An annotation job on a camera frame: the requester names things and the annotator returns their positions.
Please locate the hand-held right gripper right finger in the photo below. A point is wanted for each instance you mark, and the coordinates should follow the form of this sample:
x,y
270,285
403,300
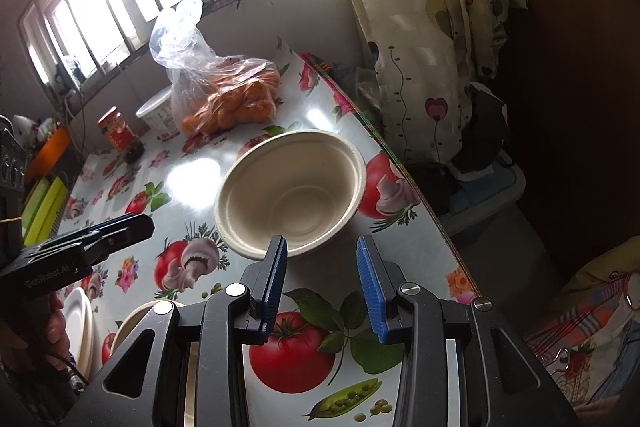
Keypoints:
x,y
370,292

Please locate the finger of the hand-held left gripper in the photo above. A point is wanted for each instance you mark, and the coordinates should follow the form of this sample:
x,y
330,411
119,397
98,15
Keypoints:
x,y
112,223
125,234

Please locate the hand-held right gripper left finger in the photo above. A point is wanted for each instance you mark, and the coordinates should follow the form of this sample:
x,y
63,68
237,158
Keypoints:
x,y
272,292

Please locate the large white foam plate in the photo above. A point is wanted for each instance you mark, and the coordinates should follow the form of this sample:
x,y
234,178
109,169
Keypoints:
x,y
91,337

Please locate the large beige paper bowl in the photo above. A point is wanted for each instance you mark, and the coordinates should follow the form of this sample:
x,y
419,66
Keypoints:
x,y
132,319

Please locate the medium beige paper bowl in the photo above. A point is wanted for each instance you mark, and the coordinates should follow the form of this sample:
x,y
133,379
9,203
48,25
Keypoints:
x,y
290,187

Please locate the person's left forearm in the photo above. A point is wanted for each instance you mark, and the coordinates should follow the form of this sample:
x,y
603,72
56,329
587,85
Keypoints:
x,y
30,387

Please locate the person's left hand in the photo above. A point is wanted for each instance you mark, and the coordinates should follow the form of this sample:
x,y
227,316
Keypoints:
x,y
59,324

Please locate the lime green flat box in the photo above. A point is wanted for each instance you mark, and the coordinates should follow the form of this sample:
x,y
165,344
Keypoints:
x,y
50,207

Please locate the pale green flat box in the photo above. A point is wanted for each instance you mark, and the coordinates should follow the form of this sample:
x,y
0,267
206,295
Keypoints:
x,y
32,202

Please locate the red lid sauce jar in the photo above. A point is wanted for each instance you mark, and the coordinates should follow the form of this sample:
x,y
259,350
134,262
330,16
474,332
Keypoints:
x,y
117,134

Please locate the orange plastic basin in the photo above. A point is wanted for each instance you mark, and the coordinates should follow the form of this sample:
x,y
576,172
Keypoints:
x,y
50,152

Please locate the white plastic tub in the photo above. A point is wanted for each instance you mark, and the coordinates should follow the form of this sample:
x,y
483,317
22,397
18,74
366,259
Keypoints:
x,y
157,117

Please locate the white plastic bags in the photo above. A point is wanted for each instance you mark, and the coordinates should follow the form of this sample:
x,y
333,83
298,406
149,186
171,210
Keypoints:
x,y
25,124

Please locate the grey plastic bin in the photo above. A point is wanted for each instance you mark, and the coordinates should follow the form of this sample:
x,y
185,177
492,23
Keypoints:
x,y
490,202

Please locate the clear bag of oranges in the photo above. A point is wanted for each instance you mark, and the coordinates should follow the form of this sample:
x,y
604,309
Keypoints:
x,y
225,102

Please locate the dark cloth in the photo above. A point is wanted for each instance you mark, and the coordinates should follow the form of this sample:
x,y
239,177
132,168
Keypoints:
x,y
480,132

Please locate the printed blanket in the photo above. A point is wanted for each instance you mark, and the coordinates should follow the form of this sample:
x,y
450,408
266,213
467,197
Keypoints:
x,y
600,357

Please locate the heart print curtain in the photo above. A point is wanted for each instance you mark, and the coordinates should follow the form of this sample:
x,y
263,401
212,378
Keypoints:
x,y
410,32

